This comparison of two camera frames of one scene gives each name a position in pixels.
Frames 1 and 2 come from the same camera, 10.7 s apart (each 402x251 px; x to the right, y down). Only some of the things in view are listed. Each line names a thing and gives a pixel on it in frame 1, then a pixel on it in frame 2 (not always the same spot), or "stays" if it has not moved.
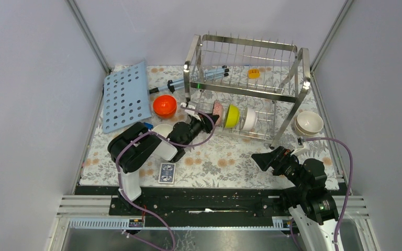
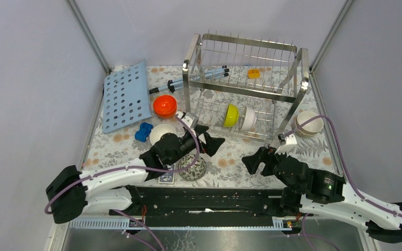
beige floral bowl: x=298 y=130 stays
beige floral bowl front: x=309 y=122 stays
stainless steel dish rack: x=255 y=84 stays
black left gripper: x=205 y=123 → x=212 y=144
